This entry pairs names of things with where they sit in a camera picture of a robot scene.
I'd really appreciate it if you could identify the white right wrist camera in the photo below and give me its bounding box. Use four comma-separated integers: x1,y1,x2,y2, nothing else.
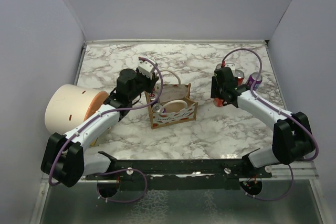
222,62,235,69

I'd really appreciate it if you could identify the black mounting rail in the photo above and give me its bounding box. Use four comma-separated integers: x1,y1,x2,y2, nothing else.
86,157,271,191

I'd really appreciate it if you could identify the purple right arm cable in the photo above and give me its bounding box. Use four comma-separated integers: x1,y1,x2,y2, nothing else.
222,48,320,201

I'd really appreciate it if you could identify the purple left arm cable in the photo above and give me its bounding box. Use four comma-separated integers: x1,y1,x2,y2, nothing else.
48,56,164,204

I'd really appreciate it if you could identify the aluminium frame rail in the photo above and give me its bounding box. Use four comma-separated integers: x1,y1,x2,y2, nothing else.
41,153,317,187

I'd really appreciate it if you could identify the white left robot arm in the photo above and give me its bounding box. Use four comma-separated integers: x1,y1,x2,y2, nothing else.
41,67,163,187

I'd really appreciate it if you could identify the red tab soda can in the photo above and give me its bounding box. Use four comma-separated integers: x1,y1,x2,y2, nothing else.
149,92,156,100

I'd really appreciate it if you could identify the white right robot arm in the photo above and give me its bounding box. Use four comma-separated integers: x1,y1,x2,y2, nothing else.
211,67,317,177

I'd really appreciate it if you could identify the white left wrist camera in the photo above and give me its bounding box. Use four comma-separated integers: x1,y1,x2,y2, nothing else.
138,60,155,80

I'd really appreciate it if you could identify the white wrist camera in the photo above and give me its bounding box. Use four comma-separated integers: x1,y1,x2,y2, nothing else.
138,60,155,80
222,62,235,69

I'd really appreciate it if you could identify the purple Fanta can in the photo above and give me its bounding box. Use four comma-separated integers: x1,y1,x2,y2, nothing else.
152,103,163,112
246,72,262,90

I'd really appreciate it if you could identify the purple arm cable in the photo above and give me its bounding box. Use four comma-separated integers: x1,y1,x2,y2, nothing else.
48,56,164,204
222,48,320,201

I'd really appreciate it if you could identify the black soda can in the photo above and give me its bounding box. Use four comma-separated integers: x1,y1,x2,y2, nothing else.
215,63,222,70

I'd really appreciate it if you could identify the red Coke can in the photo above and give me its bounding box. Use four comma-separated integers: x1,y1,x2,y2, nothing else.
234,69,245,86
213,98,226,107

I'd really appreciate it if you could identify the beige cylindrical container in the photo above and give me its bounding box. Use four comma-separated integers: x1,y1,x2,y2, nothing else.
45,84,109,134

